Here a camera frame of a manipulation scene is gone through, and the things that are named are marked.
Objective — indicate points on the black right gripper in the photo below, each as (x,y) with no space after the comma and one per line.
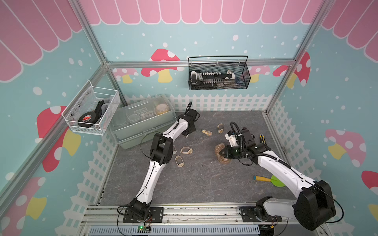
(227,154)

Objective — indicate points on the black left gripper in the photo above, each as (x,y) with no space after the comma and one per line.
(193,129)

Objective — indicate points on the cream watch front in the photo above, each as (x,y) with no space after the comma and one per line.
(179,161)

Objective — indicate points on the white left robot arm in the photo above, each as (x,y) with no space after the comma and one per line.
(161,152)

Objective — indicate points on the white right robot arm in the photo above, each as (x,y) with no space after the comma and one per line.
(314,204)

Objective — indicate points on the cream square dial watch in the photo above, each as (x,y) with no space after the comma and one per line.
(220,128)

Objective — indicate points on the yellow black utility knife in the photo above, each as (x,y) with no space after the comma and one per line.
(262,139)

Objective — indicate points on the green yellow toy paddle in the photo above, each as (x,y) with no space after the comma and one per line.
(275,181)

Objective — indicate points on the translucent green storage box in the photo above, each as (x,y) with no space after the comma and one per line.
(131,123)

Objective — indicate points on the black tape roll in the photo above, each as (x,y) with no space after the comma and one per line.
(88,119)

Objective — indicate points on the green lit circuit board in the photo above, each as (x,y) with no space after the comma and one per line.
(143,229)

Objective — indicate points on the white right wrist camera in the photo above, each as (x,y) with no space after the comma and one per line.
(232,138)

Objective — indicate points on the black wire mesh basket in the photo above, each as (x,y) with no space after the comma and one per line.
(218,72)

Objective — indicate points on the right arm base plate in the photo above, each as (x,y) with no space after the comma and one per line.
(255,214)

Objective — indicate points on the clear acrylic wall bin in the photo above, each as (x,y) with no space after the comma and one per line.
(103,101)

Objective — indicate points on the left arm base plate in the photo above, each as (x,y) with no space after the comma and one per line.
(148,215)

